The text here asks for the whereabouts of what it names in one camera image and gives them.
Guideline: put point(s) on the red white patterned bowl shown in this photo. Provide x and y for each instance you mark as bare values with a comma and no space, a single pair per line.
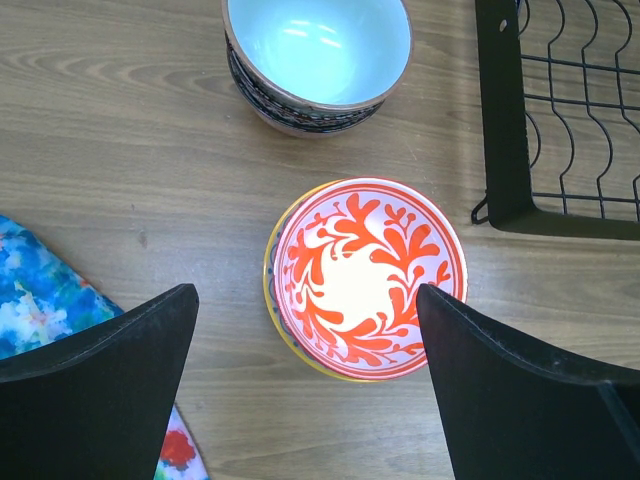
348,267

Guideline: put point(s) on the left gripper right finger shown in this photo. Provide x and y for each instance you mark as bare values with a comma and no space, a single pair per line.
515,407

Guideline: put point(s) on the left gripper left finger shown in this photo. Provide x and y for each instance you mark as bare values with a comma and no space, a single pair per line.
98,404

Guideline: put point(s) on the black wire dish rack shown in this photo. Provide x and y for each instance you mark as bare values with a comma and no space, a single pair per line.
559,85

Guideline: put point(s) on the blue floral cloth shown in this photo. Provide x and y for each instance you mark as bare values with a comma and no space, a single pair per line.
44,300

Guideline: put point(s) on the mint green bowl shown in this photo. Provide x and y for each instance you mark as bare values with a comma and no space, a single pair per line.
329,54

